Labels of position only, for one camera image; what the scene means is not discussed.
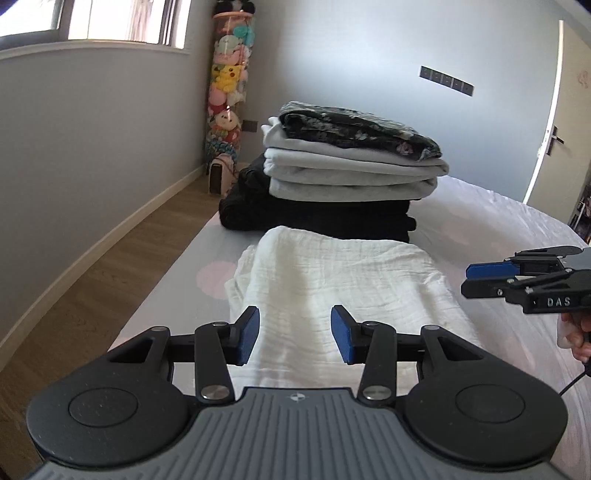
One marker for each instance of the white muslin garment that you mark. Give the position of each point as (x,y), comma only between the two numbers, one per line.
(346,267)

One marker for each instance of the dark wall socket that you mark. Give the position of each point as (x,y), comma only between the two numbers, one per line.
(250,125)

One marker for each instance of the cream door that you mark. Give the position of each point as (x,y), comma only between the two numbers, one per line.
(568,138)

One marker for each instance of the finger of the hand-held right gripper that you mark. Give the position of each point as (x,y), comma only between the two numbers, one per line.
(489,271)
(485,288)

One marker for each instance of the dark wall switch panel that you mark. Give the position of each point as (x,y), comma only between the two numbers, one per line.
(447,81)

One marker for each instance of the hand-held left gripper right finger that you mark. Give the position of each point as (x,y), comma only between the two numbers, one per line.
(341,336)

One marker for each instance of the light grey folded sweatshirt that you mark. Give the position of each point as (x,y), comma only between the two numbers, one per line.
(346,180)

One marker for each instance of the small pink heater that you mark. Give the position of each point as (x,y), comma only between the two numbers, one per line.
(221,177)

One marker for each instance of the black floral folded garment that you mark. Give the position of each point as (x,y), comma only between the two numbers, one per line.
(351,127)

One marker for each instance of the plush toy tube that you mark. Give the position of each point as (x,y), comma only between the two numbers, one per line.
(226,92)

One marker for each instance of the bed with white sheet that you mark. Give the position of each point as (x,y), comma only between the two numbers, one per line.
(485,221)

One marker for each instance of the person's right hand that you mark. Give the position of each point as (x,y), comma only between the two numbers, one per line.
(579,344)

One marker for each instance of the window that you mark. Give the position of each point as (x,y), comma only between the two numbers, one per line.
(115,18)

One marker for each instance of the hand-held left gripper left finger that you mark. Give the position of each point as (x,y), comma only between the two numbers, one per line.
(247,336)

